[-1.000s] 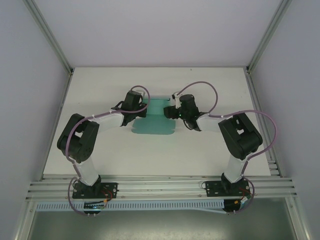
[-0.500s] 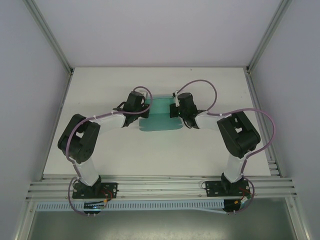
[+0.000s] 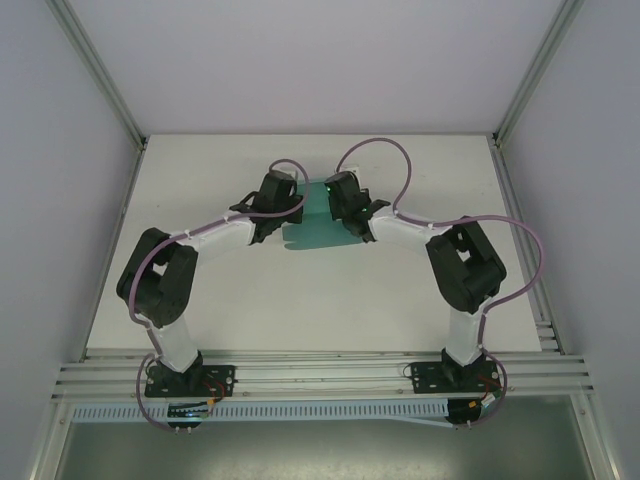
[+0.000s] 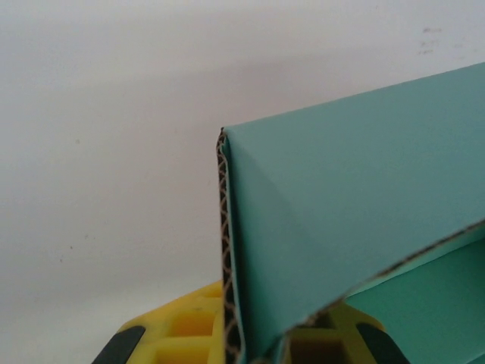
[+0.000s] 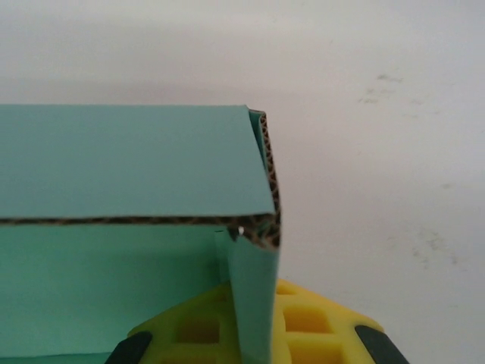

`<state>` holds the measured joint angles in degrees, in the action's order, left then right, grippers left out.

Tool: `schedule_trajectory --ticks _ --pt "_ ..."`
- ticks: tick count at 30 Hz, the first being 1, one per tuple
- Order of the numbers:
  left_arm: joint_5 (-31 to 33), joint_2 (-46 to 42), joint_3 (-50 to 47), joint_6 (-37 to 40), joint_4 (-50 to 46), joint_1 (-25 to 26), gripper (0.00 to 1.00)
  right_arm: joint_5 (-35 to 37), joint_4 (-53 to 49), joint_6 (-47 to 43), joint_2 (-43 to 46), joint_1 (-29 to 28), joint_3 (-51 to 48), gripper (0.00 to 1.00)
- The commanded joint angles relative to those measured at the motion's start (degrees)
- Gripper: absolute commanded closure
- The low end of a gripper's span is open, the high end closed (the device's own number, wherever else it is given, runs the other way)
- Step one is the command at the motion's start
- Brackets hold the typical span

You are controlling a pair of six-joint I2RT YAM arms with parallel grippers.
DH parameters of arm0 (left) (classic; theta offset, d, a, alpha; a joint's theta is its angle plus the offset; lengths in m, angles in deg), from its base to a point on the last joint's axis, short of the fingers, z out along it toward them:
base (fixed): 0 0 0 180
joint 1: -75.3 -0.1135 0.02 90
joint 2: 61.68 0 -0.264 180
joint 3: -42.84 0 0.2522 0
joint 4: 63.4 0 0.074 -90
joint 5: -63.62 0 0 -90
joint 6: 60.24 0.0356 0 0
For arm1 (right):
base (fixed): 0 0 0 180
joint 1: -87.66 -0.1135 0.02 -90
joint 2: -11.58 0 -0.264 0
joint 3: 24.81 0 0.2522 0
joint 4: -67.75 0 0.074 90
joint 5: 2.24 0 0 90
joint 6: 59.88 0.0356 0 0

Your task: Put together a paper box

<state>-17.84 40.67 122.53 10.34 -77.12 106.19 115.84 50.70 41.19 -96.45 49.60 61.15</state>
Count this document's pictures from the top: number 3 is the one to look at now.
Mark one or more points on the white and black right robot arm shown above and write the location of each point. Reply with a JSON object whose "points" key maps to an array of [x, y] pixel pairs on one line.
{"points": [[465, 270]]}

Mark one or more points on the aluminium side rail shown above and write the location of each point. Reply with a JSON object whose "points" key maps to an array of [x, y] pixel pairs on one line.
{"points": [[120, 200], [530, 260]]}

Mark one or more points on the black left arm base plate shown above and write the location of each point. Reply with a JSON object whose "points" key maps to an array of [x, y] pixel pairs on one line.
{"points": [[222, 377]]}

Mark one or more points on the black controller board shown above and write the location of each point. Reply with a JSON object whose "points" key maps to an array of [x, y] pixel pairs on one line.
{"points": [[187, 415], [467, 412]]}

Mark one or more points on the aluminium cross rails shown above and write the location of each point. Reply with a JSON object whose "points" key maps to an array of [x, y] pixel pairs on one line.
{"points": [[325, 372]]}

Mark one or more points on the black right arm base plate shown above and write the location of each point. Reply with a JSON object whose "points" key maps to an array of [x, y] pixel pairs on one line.
{"points": [[425, 375]]}

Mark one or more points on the aluminium frame post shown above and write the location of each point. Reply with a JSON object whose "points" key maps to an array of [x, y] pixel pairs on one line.
{"points": [[537, 70], [97, 70]]}

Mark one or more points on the teal corrugated cardboard box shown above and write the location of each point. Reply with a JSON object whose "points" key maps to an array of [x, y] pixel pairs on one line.
{"points": [[315, 235]]}

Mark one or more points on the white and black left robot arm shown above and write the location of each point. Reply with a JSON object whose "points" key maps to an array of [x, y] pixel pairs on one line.
{"points": [[165, 285]]}

